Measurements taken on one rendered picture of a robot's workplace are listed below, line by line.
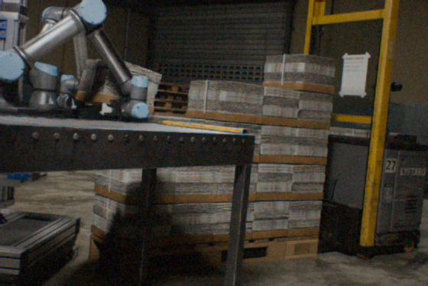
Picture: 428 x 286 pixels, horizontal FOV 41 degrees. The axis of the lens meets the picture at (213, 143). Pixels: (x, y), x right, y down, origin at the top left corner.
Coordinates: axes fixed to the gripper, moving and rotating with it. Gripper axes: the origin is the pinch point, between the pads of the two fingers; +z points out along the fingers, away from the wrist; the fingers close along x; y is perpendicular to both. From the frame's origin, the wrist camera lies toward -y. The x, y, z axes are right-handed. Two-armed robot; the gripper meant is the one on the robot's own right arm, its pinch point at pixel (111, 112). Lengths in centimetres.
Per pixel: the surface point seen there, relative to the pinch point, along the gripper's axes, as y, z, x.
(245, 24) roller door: 53, 611, -554
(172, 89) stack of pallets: -46, 590, -370
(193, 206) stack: -58, -5, -39
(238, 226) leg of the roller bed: -44, -86, -11
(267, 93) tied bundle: -3, -2, -99
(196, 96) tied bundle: -2, 27, -67
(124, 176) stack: -33.2, -2.0, -1.8
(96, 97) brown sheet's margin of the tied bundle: 7.6, 7.5, 3.6
